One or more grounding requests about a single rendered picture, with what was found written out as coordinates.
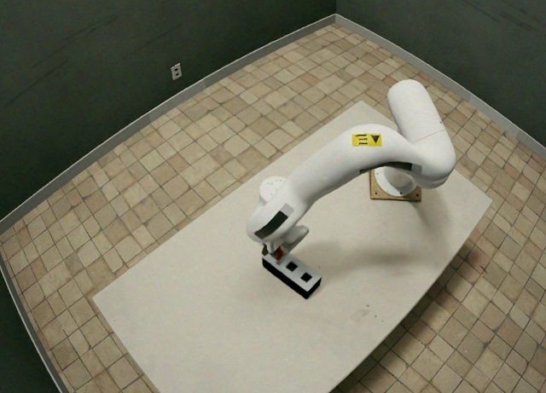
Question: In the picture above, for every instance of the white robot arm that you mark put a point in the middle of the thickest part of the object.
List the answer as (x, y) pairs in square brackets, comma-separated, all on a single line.
[(283, 202)]

